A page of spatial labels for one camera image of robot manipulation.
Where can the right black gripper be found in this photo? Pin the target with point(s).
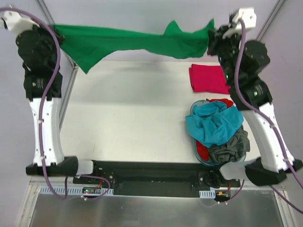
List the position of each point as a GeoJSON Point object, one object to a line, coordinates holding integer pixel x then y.
{"type": "Point", "coordinates": [213, 41]}

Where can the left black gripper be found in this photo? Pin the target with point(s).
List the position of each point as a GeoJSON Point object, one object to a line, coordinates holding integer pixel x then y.
{"type": "Point", "coordinates": [55, 33]}

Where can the green t shirt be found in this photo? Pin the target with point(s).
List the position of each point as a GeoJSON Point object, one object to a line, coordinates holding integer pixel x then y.
{"type": "Point", "coordinates": [87, 45]}

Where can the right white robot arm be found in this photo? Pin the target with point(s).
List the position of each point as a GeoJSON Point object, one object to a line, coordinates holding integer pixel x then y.
{"type": "Point", "coordinates": [241, 61]}

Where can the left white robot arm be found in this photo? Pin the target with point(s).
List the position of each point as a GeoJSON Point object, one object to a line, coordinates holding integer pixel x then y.
{"type": "Point", "coordinates": [44, 93]}

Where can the folded pink t shirt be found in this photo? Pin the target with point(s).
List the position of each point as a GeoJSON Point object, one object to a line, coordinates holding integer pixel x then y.
{"type": "Point", "coordinates": [207, 78]}

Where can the red t shirt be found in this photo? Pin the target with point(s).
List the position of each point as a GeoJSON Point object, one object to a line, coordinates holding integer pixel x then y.
{"type": "Point", "coordinates": [226, 101]}

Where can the turquoise t shirt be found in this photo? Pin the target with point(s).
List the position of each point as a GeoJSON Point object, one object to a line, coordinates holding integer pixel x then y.
{"type": "Point", "coordinates": [213, 123]}

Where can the grey t shirt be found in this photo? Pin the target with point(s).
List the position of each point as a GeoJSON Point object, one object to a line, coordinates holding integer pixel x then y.
{"type": "Point", "coordinates": [232, 151]}

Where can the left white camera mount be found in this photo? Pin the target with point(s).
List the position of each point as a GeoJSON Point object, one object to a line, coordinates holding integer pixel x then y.
{"type": "Point", "coordinates": [15, 23]}

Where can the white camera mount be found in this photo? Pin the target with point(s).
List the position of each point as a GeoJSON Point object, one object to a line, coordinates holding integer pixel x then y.
{"type": "Point", "coordinates": [247, 15]}
{"type": "Point", "coordinates": [15, 23]}

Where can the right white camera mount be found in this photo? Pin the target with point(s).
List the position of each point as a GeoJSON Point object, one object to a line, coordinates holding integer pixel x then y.
{"type": "Point", "coordinates": [247, 15]}

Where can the right aluminium frame post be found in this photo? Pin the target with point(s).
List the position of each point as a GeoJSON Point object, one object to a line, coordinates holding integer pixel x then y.
{"type": "Point", "coordinates": [270, 19]}

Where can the right white cable duct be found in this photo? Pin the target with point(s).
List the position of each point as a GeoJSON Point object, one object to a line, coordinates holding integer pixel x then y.
{"type": "Point", "coordinates": [210, 194]}

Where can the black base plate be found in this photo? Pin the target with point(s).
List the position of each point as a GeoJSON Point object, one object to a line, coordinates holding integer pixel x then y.
{"type": "Point", "coordinates": [183, 180]}

